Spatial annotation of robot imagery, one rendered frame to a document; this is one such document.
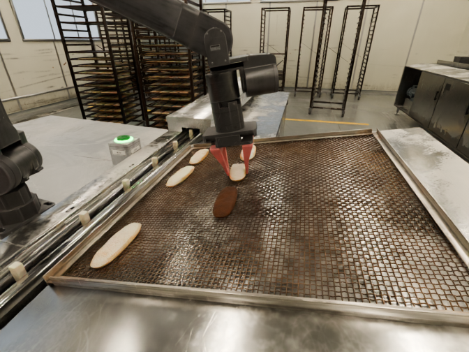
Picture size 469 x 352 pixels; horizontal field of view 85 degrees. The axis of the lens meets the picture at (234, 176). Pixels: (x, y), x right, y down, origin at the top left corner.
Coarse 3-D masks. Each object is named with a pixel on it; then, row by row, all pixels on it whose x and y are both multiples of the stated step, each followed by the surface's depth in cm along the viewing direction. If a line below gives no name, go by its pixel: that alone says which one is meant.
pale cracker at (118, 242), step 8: (128, 224) 43; (136, 224) 42; (120, 232) 41; (128, 232) 40; (136, 232) 41; (112, 240) 39; (120, 240) 38; (128, 240) 39; (104, 248) 38; (112, 248) 37; (120, 248) 37; (96, 256) 36; (104, 256) 36; (112, 256) 36; (96, 264) 35; (104, 264) 35
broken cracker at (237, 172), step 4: (236, 164) 57; (240, 164) 57; (232, 168) 56; (236, 168) 55; (240, 168) 55; (244, 168) 55; (232, 172) 54; (236, 172) 54; (240, 172) 53; (244, 172) 54; (232, 176) 53; (236, 176) 52; (240, 176) 52; (244, 176) 53; (232, 180) 52; (236, 180) 52
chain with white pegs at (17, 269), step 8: (176, 144) 87; (152, 160) 75; (128, 184) 64; (112, 200) 61; (104, 208) 58; (80, 216) 51; (88, 216) 52; (64, 240) 48; (56, 248) 47; (16, 264) 40; (16, 272) 39; (24, 272) 40; (16, 280) 40
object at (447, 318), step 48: (288, 144) 67; (336, 144) 61; (384, 144) 56; (144, 192) 54; (192, 192) 51; (240, 192) 48; (288, 192) 45; (336, 192) 42; (96, 240) 41; (144, 240) 39; (240, 240) 36; (336, 240) 32; (384, 240) 31; (96, 288) 32; (144, 288) 29; (192, 288) 29; (240, 288) 28; (432, 288) 25
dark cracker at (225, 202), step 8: (224, 192) 47; (232, 192) 46; (216, 200) 45; (224, 200) 44; (232, 200) 44; (216, 208) 42; (224, 208) 42; (232, 208) 42; (216, 216) 41; (224, 216) 41
